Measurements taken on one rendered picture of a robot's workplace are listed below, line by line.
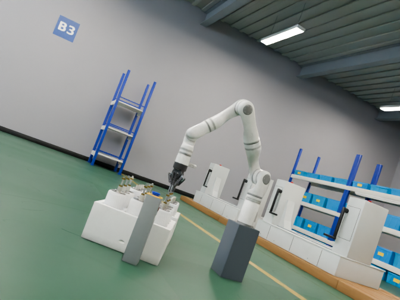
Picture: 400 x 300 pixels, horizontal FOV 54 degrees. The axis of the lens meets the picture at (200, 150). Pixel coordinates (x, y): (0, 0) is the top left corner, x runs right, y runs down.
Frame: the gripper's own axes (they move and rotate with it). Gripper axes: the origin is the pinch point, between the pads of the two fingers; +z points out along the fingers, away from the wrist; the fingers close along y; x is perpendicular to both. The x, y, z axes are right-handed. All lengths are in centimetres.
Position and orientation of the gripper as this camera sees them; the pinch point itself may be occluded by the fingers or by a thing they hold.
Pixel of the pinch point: (171, 188)
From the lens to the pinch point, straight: 207.7
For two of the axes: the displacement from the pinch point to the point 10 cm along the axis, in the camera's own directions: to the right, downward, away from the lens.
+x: 7.0, 3.1, 6.4
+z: -3.5, 9.3, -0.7
